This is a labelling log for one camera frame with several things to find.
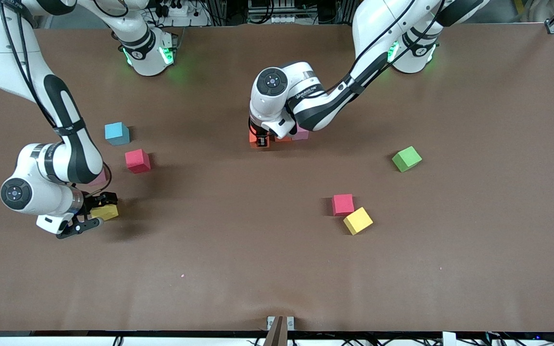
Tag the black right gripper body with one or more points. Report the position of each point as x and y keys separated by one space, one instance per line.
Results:
x=95 y=201

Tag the orange foam cube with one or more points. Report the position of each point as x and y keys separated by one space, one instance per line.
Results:
x=253 y=141
x=283 y=140

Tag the yellow foam cube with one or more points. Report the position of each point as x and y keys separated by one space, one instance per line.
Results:
x=106 y=212
x=358 y=220

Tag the pink foam cube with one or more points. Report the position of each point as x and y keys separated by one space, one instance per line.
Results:
x=100 y=180
x=302 y=134

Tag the red foam cube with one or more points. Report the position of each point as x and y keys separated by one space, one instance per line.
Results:
x=343 y=204
x=136 y=160

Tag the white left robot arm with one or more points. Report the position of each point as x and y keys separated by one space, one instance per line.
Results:
x=277 y=101

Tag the cyan foam cube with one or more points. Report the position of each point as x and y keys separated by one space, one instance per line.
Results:
x=116 y=132

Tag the white power strip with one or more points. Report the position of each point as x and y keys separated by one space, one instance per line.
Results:
x=181 y=9

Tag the green foam cube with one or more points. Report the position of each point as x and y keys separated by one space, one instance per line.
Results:
x=407 y=158

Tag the brown wooden strip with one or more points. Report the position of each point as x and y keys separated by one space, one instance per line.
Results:
x=277 y=336

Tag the small white box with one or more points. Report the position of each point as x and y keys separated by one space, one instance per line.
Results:
x=448 y=339

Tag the aluminium frame post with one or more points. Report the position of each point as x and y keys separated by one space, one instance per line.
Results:
x=345 y=9
x=219 y=12

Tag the small metal bracket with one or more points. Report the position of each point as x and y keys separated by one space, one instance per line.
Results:
x=270 y=321

